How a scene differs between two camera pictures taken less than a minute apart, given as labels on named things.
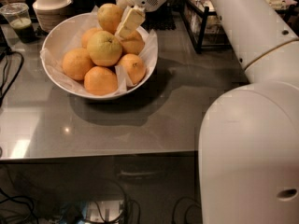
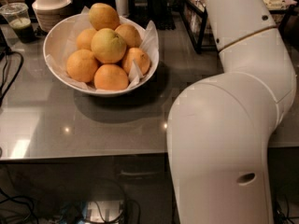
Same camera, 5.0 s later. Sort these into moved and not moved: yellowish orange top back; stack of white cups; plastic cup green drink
Moved: yellowish orange top back
Not moved: plastic cup green drink; stack of white cups
